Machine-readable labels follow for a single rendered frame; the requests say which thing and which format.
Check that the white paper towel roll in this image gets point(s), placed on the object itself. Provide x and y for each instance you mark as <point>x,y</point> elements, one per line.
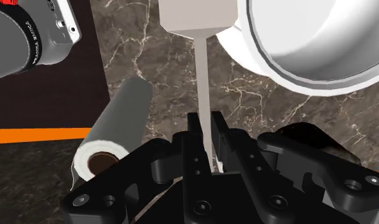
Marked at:
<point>124,114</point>

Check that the beige spatula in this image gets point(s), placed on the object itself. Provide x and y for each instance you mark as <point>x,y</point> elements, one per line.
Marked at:
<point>197,15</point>

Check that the white bowl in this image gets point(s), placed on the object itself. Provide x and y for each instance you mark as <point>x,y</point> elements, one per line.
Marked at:
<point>301,34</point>

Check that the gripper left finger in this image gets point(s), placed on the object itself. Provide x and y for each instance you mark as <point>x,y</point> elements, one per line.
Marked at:
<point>194,192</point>

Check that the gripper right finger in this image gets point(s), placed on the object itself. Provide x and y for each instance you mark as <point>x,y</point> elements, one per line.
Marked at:
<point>301,167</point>

